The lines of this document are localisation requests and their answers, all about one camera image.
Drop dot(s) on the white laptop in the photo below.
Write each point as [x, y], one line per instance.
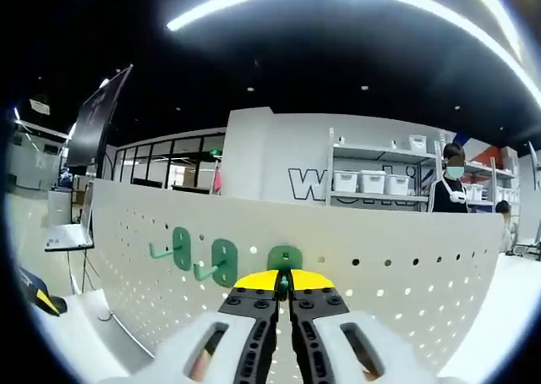
[67, 238]

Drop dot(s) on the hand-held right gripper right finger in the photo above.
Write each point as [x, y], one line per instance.
[313, 303]

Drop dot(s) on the pink cloth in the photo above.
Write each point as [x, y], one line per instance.
[216, 183]

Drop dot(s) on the long ceiling light strip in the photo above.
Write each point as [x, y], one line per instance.
[190, 15]

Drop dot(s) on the large black display screen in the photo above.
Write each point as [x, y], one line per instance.
[95, 122]

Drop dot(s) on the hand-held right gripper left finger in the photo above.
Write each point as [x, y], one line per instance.
[249, 303]

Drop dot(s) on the ceiling air vent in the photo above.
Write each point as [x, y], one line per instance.
[40, 106]

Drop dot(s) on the white storage box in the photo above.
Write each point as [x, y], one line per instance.
[373, 183]
[398, 185]
[418, 143]
[348, 183]

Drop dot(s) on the white perforated mounting plate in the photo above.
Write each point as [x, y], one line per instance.
[380, 236]

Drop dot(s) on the green hook assembly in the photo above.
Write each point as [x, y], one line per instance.
[182, 248]
[224, 263]
[285, 257]

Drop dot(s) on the metal storage shelf rack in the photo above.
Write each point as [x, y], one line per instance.
[380, 149]

